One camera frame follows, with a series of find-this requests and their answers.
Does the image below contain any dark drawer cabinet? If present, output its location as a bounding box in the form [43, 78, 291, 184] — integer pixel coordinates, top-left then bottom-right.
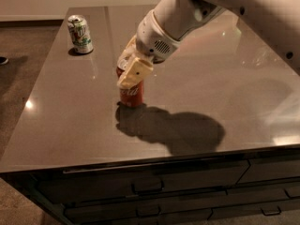
[1, 148, 300, 225]

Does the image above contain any dark shoe on floor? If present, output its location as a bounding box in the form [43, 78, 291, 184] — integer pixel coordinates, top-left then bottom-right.
[0, 56, 8, 66]

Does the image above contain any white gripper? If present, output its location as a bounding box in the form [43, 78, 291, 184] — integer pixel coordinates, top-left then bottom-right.
[117, 10, 180, 89]

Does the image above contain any red coke can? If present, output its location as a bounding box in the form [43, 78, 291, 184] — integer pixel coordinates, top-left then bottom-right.
[116, 60, 143, 108]

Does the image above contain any green and white soda can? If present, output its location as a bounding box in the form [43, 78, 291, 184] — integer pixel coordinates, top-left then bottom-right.
[67, 15, 94, 54]

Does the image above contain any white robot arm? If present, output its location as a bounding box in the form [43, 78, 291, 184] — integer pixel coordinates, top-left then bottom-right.
[117, 0, 300, 89]

